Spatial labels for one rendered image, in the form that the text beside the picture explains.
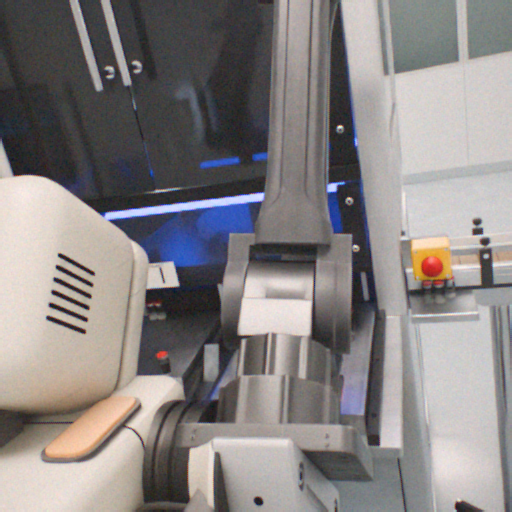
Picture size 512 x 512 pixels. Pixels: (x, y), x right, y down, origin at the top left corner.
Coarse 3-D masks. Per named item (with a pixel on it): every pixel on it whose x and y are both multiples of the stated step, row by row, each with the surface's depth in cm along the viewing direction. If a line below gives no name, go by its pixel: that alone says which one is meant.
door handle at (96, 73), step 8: (72, 0) 102; (72, 8) 103; (80, 8) 103; (80, 16) 103; (80, 24) 103; (80, 32) 104; (88, 32) 104; (80, 40) 105; (88, 40) 104; (88, 48) 105; (88, 56) 105; (88, 64) 106; (96, 64) 106; (96, 72) 106; (104, 72) 109; (112, 72) 112; (96, 80) 106; (96, 88) 107; (104, 88) 108
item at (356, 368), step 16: (368, 336) 110; (352, 352) 106; (368, 352) 98; (352, 368) 100; (368, 368) 94; (224, 384) 100; (352, 384) 96; (368, 384) 92; (352, 400) 92; (368, 400) 90; (352, 416) 83
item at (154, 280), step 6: (150, 264) 125; (156, 264) 125; (162, 264) 125; (168, 264) 124; (150, 270) 126; (156, 270) 126; (162, 270) 125; (168, 270) 125; (174, 270) 125; (150, 276) 127; (156, 276) 126; (168, 276) 125; (174, 276) 125; (150, 282) 127; (156, 282) 127; (168, 282) 126; (174, 282) 126
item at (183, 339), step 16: (144, 320) 139; (160, 320) 137; (176, 320) 135; (192, 320) 133; (208, 320) 131; (144, 336) 130; (160, 336) 128; (176, 336) 127; (192, 336) 125; (208, 336) 117; (144, 352) 122; (176, 352) 119; (192, 352) 118; (144, 368) 115; (176, 368) 113; (192, 368) 108
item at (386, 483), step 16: (416, 336) 172; (416, 352) 158; (416, 368) 145; (384, 464) 130; (384, 480) 132; (400, 480) 132; (432, 480) 172; (352, 496) 136; (368, 496) 135; (384, 496) 134; (400, 496) 133; (432, 496) 157
